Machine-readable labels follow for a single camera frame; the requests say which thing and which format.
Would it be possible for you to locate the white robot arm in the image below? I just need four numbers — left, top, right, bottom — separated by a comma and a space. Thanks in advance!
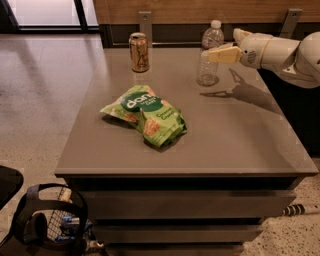
205, 28, 320, 89

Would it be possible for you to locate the striped black white pole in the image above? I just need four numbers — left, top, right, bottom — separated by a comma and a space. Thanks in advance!
282, 204, 320, 216

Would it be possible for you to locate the clear plastic water bottle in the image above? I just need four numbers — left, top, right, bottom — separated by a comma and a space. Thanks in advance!
196, 20, 224, 87

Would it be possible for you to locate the green chip bag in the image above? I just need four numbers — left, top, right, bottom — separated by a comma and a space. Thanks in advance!
100, 85, 187, 147

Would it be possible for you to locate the black wire mesh basket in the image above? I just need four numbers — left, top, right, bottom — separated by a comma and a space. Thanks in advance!
9, 183, 88, 256

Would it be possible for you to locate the left metal wall bracket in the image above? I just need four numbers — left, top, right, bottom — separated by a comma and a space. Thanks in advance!
138, 11, 153, 48

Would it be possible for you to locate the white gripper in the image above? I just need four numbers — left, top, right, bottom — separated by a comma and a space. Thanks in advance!
208, 28, 273, 69

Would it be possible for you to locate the grey drawer cabinet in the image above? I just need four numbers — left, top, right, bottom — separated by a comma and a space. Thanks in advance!
55, 48, 317, 256

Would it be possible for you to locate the black chair seat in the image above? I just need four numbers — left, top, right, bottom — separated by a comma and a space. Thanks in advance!
0, 166, 24, 210

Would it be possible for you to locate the gold beverage can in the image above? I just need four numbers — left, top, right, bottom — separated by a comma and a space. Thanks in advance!
129, 32, 149, 73

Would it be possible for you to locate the right metal wall bracket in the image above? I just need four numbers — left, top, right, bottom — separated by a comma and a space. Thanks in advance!
279, 8, 303, 38

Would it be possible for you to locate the metal wall bracket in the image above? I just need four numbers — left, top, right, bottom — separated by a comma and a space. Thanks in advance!
138, 11, 153, 48
279, 8, 303, 38

